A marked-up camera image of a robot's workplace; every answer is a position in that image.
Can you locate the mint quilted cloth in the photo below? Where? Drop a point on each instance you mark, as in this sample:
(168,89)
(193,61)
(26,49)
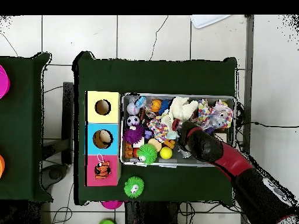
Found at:
(172,135)

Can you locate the cream quilted cloth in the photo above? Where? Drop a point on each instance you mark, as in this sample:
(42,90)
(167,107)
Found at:
(182,108)

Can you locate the small colourful dotted cloth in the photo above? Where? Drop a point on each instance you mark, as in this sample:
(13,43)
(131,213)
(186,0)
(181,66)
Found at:
(158,128)

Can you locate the purple spiky monster toy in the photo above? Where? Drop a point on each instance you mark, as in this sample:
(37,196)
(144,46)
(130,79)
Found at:
(133,134)

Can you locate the pale patterned cloth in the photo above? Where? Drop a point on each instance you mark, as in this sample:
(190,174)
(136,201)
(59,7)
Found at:
(223,114)

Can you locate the green spiky ball with eyes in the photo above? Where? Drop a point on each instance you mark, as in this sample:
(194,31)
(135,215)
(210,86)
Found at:
(133,187)

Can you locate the orange striped plush tiger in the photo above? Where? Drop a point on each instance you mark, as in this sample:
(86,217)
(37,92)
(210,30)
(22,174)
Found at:
(102,169)

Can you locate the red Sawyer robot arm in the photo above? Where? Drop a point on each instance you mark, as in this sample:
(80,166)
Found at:
(233,161)

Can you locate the clear mesh bin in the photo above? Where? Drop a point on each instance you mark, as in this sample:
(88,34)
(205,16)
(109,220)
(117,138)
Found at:
(168,162)

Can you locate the wooden box with three holes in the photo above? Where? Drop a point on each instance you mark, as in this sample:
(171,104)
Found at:
(113,116)

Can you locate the orange sponge disc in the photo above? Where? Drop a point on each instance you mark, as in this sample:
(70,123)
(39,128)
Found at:
(154,144)

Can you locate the yellow ball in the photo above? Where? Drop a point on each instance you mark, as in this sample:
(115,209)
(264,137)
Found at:
(166,152)

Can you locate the plain green spiky ball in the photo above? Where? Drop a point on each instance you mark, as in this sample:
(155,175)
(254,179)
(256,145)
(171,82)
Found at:
(147,153)

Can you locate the toy soccer ball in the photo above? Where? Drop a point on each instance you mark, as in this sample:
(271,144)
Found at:
(133,120)

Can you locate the dark green table cloth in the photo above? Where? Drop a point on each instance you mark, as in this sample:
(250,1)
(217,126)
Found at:
(25,163)
(151,77)

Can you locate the pink bowl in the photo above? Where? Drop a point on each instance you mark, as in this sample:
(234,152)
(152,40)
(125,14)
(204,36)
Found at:
(112,205)
(3,81)

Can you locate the green bowl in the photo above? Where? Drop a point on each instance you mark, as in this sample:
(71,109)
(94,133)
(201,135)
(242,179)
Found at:
(107,222)

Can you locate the orange bowl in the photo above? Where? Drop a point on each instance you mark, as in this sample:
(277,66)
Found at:
(1,165)

